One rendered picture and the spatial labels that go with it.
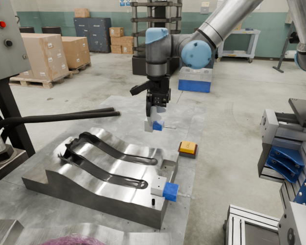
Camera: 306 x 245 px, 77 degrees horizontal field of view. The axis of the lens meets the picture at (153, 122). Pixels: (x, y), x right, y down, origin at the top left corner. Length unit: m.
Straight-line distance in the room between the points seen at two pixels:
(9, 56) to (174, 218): 1.03
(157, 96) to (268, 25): 6.43
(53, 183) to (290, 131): 0.84
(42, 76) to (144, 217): 4.11
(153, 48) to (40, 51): 3.76
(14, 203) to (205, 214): 1.28
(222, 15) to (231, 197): 1.52
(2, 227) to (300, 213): 0.67
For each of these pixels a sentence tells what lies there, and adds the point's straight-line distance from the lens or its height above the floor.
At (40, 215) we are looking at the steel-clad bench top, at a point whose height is 0.80.
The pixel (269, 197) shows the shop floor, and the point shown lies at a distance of 1.99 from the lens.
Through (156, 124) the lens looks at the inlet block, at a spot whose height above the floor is 0.94.
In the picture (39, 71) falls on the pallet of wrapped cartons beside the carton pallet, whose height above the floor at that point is 0.32.
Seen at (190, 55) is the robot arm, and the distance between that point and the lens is 0.55.
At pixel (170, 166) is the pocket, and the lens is 0.73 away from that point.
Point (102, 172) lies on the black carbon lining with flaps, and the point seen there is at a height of 0.89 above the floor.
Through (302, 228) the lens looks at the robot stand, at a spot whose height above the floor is 0.99.
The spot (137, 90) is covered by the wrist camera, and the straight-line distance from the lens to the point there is 0.77.
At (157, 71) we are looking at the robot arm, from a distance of 0.70.
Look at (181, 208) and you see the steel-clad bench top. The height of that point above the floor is 0.80.
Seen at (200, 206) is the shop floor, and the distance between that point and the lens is 1.72.
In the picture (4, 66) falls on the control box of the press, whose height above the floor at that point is 1.12.
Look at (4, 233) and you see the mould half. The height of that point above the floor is 0.91.
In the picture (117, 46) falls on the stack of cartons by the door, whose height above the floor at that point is 0.25.
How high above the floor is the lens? 1.36
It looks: 30 degrees down
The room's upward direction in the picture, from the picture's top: straight up
